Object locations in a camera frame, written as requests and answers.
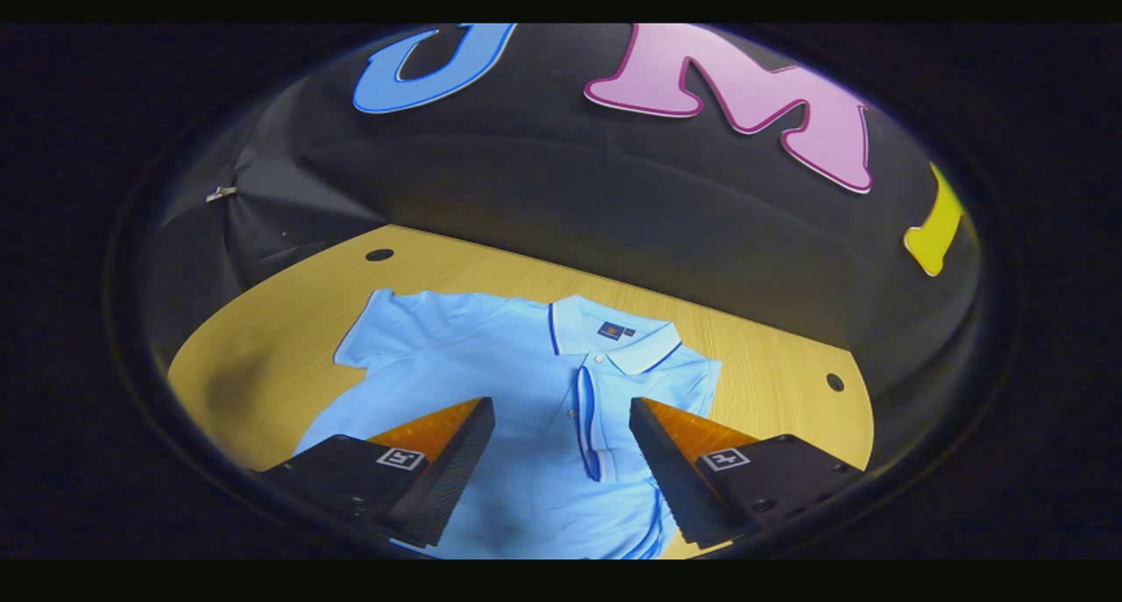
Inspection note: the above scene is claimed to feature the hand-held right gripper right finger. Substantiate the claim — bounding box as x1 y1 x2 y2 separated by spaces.
628 397 869 550

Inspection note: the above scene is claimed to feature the black backdrop cloth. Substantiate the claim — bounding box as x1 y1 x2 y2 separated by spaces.
140 24 984 471

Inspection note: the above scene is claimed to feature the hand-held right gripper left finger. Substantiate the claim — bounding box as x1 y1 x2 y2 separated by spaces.
250 397 497 550

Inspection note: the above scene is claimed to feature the light blue T-shirt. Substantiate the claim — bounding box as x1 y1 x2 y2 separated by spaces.
294 288 724 561

